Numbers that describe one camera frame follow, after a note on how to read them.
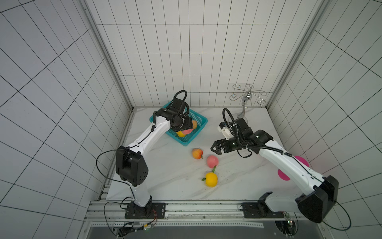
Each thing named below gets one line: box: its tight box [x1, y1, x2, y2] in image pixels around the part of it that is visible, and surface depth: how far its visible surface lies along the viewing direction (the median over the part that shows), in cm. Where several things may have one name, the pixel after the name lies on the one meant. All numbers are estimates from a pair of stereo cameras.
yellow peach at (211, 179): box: [205, 172, 218, 188], surface depth 80 cm
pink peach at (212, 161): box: [206, 155, 219, 169], surface depth 87 cm
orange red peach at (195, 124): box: [191, 119, 198, 130], surface depth 106 cm
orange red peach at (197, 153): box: [191, 147, 204, 160], surface depth 91 cm
